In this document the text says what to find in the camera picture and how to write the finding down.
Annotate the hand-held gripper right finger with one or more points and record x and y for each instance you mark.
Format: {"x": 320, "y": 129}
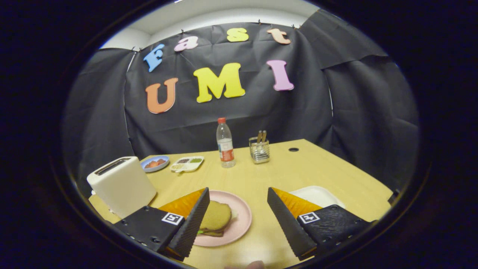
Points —
{"x": 285, "y": 220}

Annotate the white square plate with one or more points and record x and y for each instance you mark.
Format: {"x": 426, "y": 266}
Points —
{"x": 317, "y": 194}

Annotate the clear water bottle red cap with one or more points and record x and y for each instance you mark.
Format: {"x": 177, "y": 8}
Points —
{"x": 226, "y": 147}

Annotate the round pink plate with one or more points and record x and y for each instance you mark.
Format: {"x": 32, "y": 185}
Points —
{"x": 241, "y": 220}

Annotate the red food slices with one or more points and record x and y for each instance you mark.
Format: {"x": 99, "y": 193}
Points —
{"x": 154, "y": 163}

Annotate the white toaster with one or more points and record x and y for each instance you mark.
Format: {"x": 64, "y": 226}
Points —
{"x": 123, "y": 186}

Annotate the brown bread slice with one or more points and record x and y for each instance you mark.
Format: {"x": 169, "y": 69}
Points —
{"x": 214, "y": 233}
{"x": 216, "y": 215}

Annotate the white divided condiment tray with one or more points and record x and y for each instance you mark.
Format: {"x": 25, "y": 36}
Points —
{"x": 186, "y": 164}

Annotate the small blue plate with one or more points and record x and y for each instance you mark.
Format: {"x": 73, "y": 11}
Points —
{"x": 147, "y": 167}

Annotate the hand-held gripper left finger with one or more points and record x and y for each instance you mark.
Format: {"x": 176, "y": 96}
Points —
{"x": 194, "y": 220}

